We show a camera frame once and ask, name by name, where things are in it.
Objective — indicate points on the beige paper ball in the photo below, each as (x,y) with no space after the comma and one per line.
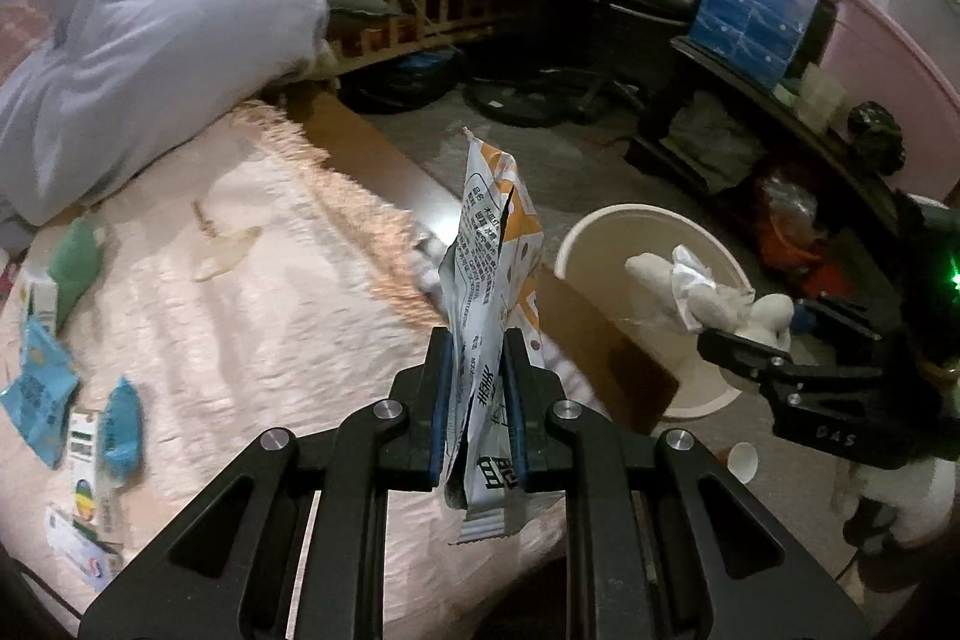
(705,302)

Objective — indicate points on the grey-blue duvet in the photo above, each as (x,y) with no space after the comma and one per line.
(150,55)

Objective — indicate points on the dark green camouflage object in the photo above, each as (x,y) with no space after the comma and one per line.
(874,138)

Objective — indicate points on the pink plastic tub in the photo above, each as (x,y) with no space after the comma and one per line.
(885,63)

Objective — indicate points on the cream plastic bin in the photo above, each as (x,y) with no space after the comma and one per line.
(600,257)

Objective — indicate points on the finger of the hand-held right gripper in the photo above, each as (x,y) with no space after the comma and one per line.
(739,355)
(836,319)

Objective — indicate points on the black round fan base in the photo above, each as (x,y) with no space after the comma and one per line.
(517,104)

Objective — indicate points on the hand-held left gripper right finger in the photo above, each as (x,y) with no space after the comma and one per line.
(514,430)

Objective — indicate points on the pink embroidered fringed bedspread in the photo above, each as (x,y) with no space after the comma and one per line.
(247,340)

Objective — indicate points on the yellow green small box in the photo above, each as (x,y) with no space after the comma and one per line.
(82,445)

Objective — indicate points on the clear plastic container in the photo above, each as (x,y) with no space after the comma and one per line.
(814,96)

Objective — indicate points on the dark wooden shelf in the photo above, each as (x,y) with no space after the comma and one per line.
(825,149)

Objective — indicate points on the green packet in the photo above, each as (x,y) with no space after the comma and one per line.
(75,265)

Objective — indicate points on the blue wrapped tissue pack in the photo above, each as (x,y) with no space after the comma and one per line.
(750,10)

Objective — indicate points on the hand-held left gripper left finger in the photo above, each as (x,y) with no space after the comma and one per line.
(441,430)

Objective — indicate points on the grey cloth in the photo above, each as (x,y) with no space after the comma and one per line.
(712,145)

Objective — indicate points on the white orange snack wrapper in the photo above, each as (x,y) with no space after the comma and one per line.
(487,250)

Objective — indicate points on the blue packet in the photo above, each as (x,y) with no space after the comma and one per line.
(120,422)
(37,392)

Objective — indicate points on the brown wooden bed frame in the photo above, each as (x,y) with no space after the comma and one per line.
(592,347)

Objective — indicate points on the black bag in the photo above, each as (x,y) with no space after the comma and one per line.
(405,81)

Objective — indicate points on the small white paper cup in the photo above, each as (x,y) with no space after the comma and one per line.
(742,461)

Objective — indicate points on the white wrapper colourful print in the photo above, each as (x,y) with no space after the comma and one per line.
(94,505)

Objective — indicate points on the red plastic bag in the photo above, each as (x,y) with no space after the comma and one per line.
(795,242)

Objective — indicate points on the white green milk carton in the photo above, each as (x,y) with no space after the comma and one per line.
(39,306)

